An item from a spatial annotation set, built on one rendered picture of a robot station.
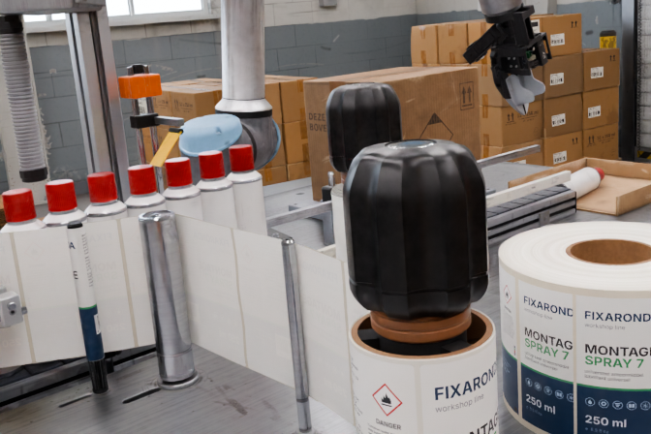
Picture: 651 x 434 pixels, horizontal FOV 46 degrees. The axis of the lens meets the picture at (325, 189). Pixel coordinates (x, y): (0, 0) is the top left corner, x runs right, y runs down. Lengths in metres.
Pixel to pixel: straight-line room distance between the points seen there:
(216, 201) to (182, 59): 5.75
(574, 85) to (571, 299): 4.55
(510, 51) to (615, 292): 0.84
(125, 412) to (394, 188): 0.50
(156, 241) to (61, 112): 5.72
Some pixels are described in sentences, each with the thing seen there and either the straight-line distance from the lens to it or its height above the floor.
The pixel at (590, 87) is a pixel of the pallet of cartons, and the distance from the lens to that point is 5.31.
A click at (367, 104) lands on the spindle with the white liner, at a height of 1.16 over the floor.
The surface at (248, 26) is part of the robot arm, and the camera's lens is 1.53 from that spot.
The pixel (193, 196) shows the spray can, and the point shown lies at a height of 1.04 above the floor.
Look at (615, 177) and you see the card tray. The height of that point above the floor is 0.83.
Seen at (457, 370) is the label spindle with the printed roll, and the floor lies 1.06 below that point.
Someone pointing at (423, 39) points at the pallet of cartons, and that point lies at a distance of 5.18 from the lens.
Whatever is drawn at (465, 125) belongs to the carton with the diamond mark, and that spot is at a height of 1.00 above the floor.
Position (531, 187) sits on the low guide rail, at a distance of 1.50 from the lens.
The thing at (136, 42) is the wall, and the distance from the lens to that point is 6.64.
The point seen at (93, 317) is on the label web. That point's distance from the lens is 0.85.
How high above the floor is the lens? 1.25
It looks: 13 degrees down
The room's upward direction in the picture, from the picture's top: 5 degrees counter-clockwise
